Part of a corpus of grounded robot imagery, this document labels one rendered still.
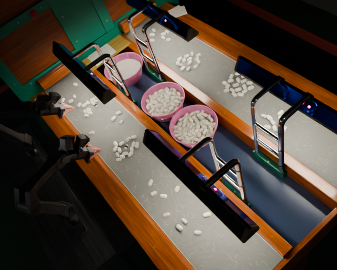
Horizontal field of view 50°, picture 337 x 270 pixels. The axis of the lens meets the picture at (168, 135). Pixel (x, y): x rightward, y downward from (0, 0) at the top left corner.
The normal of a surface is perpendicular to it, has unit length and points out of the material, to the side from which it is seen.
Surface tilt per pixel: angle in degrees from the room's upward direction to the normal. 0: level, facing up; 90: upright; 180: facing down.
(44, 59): 90
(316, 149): 0
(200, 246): 0
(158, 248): 0
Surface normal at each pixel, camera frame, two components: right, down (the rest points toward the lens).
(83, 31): 0.60, 0.54
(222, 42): -0.25, -0.57
